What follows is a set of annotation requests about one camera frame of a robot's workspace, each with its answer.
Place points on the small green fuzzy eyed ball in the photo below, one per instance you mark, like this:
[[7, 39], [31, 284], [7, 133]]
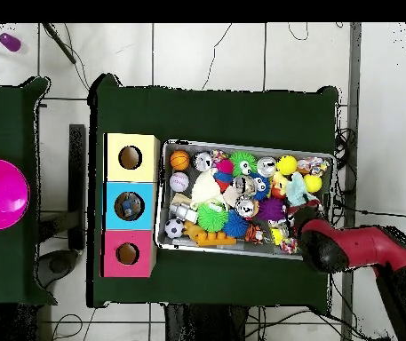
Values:
[[241, 163]]

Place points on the black rod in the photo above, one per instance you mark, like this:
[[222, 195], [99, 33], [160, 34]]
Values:
[[60, 44]]

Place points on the purple bottle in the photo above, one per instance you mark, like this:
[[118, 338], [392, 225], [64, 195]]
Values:
[[10, 42]]

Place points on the white toy baseball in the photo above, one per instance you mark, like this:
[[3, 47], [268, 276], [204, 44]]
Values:
[[179, 182]]

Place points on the purple spiky ball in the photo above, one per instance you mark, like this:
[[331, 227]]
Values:
[[270, 209]]

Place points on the light blue cloth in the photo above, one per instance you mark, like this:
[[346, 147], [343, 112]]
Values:
[[296, 190]]

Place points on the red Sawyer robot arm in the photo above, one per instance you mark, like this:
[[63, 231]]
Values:
[[366, 245]]

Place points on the blue fuzzy eyed ball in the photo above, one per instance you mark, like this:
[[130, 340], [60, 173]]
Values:
[[261, 184]]

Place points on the large green fuzzy eyed ball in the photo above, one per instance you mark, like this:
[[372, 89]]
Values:
[[212, 217]]

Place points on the yellow smiley ball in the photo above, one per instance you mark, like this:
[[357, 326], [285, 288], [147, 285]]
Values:
[[286, 165]]

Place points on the black and white soccer ball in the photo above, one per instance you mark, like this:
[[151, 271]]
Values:
[[174, 228]]

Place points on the pink plastic object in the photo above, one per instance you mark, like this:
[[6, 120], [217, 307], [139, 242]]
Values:
[[0, 194]]

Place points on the silver plastic toy truck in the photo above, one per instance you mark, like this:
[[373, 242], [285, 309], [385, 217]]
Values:
[[183, 212]]

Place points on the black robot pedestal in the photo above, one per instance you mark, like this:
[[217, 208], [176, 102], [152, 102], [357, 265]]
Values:
[[202, 323]]

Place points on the dark green tablecloth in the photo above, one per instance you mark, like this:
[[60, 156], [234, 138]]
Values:
[[10, 266], [224, 113]]

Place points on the orange toy basketball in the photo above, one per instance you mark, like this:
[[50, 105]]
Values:
[[180, 160]]

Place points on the shallow metal mesh bin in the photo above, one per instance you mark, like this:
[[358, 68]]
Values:
[[181, 146]]

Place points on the wooden box with three holes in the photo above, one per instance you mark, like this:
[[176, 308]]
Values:
[[145, 170]]

